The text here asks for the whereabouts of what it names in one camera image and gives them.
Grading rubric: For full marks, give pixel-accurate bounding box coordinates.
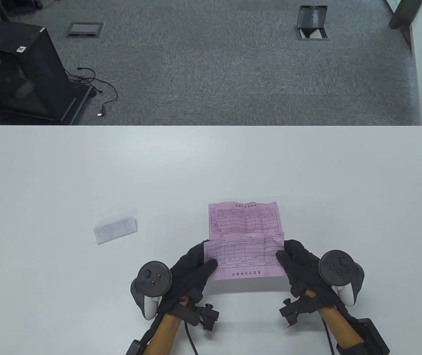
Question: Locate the person's left hand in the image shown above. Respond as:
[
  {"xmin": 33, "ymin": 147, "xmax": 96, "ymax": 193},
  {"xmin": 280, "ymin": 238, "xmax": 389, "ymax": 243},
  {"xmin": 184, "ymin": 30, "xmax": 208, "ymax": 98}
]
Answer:
[{"xmin": 157, "ymin": 242, "xmax": 219, "ymax": 315}]

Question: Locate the person's right hand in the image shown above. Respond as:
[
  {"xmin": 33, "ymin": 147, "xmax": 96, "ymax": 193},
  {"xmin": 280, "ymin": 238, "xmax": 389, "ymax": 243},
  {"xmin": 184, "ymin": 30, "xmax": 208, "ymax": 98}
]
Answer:
[{"xmin": 276, "ymin": 240, "xmax": 344, "ymax": 309}]

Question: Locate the pink paper invoice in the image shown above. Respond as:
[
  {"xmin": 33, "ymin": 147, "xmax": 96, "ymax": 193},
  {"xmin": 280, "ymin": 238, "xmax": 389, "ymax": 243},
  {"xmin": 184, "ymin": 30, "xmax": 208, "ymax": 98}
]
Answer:
[
  {"xmin": 208, "ymin": 202, "xmax": 282, "ymax": 240},
  {"xmin": 204, "ymin": 231, "xmax": 285, "ymax": 281}
]

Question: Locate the white paper invoice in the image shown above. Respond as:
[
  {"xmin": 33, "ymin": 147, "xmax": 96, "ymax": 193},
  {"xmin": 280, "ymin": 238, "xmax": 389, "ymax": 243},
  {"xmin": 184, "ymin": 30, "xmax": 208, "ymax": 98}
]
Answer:
[{"xmin": 93, "ymin": 211, "xmax": 138, "ymax": 245}]

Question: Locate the person's right forearm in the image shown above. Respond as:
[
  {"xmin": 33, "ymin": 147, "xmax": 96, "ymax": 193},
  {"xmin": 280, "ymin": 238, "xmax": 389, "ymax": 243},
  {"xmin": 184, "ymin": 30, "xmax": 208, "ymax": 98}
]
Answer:
[{"xmin": 305, "ymin": 290, "xmax": 365, "ymax": 355}]

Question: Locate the person's left forearm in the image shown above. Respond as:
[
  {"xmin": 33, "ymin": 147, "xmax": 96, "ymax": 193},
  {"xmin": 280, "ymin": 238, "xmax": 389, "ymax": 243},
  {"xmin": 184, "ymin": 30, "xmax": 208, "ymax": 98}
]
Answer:
[{"xmin": 144, "ymin": 314, "xmax": 184, "ymax": 355}]

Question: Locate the black white left hand controller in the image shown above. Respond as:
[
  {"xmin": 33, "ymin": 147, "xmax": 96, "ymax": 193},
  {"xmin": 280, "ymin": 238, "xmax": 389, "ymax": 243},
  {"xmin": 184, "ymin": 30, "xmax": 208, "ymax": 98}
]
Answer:
[{"xmin": 130, "ymin": 261, "xmax": 173, "ymax": 320}]

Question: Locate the black white hand controller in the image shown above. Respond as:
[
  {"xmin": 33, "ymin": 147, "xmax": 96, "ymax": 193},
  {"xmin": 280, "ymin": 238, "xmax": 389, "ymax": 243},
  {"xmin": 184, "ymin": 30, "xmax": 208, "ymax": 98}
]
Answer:
[
  {"xmin": 319, "ymin": 250, "xmax": 365, "ymax": 307},
  {"xmin": 130, "ymin": 261, "xmax": 173, "ymax": 320}
]

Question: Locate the black white right hand controller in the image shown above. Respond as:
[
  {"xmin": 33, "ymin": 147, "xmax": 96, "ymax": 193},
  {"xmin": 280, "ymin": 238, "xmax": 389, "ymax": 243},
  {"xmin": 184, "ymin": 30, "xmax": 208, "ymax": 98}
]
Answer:
[{"xmin": 319, "ymin": 250, "xmax": 365, "ymax": 307}]

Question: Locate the open grey floor box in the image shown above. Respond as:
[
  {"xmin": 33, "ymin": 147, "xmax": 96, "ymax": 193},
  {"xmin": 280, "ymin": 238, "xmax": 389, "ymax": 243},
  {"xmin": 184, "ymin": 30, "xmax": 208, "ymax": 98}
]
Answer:
[{"xmin": 294, "ymin": 5, "xmax": 330, "ymax": 41}]

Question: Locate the black equipment cabinet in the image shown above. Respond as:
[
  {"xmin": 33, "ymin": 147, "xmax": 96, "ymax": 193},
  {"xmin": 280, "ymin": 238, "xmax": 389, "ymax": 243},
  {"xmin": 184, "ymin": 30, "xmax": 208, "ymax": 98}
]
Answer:
[{"xmin": 0, "ymin": 17, "xmax": 92, "ymax": 125}]

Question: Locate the closed grey floor box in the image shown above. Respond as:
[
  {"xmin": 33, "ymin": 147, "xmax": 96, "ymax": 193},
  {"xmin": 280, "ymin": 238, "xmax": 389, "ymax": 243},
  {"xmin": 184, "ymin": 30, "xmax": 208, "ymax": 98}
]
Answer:
[{"xmin": 67, "ymin": 22, "xmax": 104, "ymax": 38}]

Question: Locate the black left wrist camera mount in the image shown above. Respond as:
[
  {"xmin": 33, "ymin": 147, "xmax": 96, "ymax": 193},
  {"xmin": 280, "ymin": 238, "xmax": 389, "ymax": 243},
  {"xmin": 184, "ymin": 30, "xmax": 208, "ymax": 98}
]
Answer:
[{"xmin": 167, "ymin": 301, "xmax": 219, "ymax": 331}]

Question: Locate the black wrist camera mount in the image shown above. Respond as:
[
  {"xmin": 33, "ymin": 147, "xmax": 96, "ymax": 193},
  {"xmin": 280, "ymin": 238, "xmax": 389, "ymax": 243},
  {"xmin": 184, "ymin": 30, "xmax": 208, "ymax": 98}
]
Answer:
[
  {"xmin": 167, "ymin": 301, "xmax": 219, "ymax": 331},
  {"xmin": 279, "ymin": 296, "xmax": 320, "ymax": 328}
]

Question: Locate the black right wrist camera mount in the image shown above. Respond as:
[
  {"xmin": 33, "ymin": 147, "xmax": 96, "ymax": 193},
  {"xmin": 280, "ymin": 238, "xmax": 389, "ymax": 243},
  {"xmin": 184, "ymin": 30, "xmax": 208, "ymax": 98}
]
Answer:
[{"xmin": 279, "ymin": 296, "xmax": 320, "ymax": 328}]

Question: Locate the thin black left wrist cable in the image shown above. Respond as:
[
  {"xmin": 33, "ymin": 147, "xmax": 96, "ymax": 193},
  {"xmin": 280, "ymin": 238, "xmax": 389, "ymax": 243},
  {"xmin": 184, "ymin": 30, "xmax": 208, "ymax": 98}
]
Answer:
[{"xmin": 184, "ymin": 321, "xmax": 198, "ymax": 355}]

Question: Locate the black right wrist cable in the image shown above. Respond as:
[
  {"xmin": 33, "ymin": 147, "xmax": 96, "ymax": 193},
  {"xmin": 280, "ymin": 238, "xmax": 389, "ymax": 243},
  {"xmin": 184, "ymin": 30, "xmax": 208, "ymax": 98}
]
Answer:
[{"xmin": 322, "ymin": 318, "xmax": 335, "ymax": 355}]

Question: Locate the black left wrist strap box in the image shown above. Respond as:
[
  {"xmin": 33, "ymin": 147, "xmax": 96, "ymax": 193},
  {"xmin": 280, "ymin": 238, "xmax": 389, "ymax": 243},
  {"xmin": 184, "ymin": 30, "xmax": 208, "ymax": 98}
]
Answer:
[{"xmin": 125, "ymin": 339, "xmax": 145, "ymax": 355}]

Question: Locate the black wrist strap box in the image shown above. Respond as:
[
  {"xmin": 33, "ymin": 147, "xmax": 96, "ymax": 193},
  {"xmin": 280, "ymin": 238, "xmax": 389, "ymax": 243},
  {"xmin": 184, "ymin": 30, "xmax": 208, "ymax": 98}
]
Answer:
[
  {"xmin": 125, "ymin": 339, "xmax": 145, "ymax": 355},
  {"xmin": 336, "ymin": 318, "xmax": 389, "ymax": 355}
]

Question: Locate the black right wrist strap box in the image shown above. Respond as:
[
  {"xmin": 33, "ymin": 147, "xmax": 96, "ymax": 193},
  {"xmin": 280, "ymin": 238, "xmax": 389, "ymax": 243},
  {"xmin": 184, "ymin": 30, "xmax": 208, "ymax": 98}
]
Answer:
[{"xmin": 336, "ymin": 318, "xmax": 389, "ymax": 355}]

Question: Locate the black floor cable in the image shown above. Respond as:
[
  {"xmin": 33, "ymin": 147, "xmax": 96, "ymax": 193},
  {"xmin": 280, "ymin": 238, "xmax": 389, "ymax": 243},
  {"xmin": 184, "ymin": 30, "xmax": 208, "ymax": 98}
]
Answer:
[{"xmin": 67, "ymin": 67, "xmax": 119, "ymax": 118}]

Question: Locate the dark grey post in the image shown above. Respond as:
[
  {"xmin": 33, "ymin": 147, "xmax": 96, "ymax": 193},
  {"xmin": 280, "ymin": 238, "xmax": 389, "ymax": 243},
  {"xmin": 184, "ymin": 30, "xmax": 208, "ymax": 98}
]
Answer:
[{"xmin": 388, "ymin": 0, "xmax": 422, "ymax": 30}]

